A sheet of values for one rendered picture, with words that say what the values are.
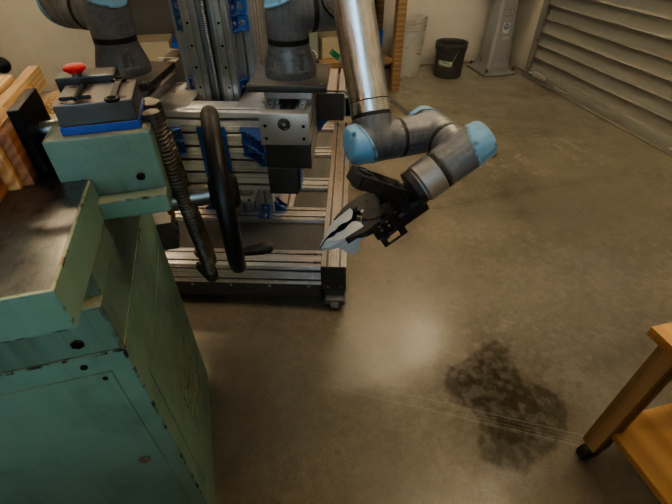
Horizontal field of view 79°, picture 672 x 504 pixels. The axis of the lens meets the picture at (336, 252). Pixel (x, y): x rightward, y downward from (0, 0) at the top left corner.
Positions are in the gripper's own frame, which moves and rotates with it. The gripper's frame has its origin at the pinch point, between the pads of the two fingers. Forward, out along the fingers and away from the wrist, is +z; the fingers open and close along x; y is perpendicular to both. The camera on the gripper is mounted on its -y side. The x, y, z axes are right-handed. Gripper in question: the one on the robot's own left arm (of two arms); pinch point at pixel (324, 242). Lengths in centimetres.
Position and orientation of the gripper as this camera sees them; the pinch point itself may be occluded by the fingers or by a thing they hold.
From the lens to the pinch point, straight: 76.4
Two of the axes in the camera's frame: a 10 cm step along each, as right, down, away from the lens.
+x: -3.6, -6.1, 7.1
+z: -8.1, 5.8, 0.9
